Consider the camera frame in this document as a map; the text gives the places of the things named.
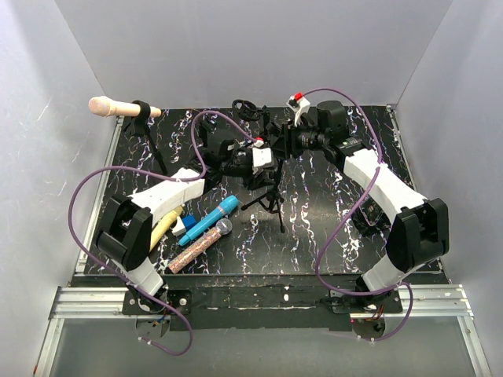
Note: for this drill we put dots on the pink microphone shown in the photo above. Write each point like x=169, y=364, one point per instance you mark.
x=104, y=106

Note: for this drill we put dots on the cyan blue microphone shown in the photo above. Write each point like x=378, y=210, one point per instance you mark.
x=224, y=208

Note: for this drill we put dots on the blue and white block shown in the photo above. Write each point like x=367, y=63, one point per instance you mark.
x=182, y=225

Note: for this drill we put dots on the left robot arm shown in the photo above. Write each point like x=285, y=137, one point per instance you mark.
x=125, y=230

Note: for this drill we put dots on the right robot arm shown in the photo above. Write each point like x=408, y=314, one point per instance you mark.
x=419, y=226

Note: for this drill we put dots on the black tripod shock-mount stand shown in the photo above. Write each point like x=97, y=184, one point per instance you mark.
x=249, y=112

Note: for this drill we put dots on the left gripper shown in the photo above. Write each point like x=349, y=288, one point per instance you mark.
x=257, y=181

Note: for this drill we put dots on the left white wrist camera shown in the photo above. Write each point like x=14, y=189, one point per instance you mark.
x=262, y=159

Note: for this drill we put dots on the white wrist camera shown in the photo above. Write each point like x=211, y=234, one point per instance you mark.
x=262, y=159
x=299, y=105

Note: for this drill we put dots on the cream yellow microphone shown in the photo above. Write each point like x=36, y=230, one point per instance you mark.
x=163, y=225

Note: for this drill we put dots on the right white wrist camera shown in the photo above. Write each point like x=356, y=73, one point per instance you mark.
x=299, y=105

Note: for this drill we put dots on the glitter rhinestone microphone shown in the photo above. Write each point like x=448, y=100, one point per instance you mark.
x=222, y=227

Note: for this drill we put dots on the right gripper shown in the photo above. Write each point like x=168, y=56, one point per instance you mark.
x=279, y=147

